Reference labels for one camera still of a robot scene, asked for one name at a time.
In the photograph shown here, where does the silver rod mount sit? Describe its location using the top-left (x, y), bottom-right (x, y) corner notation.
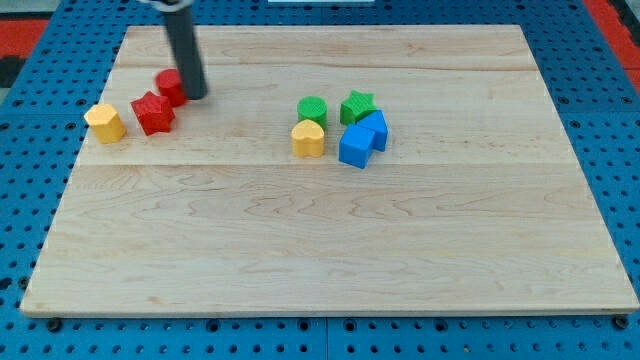
top-left (138, 0), bottom-right (194, 12)

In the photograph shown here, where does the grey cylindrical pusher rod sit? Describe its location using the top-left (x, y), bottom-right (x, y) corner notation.
top-left (163, 3), bottom-right (208, 100)

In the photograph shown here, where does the red star block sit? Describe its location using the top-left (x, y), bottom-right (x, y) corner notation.
top-left (130, 91), bottom-right (175, 136)

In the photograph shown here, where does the green star block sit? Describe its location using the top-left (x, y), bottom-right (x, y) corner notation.
top-left (339, 90), bottom-right (377, 125)

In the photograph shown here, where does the red cylinder block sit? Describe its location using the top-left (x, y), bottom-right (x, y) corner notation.
top-left (154, 68), bottom-right (187, 107)

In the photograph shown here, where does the yellow hexagon block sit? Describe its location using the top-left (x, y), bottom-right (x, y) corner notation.
top-left (84, 103), bottom-right (127, 144)

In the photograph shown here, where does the green cylinder block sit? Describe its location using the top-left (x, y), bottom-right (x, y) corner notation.
top-left (297, 96), bottom-right (327, 130)

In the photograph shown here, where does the blue perforated base mat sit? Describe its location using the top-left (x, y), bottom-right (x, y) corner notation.
top-left (1, 0), bottom-right (639, 359)

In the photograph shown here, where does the yellow heart block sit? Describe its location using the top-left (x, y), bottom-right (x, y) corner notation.
top-left (290, 119), bottom-right (325, 158)

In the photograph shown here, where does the blue cube block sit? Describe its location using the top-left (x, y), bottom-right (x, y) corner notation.
top-left (339, 124), bottom-right (375, 169)

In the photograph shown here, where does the blue pentagon block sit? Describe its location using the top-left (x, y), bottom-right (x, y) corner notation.
top-left (357, 110), bottom-right (389, 152)

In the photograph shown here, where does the wooden board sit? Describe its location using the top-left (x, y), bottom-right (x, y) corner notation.
top-left (20, 25), bottom-right (639, 318)

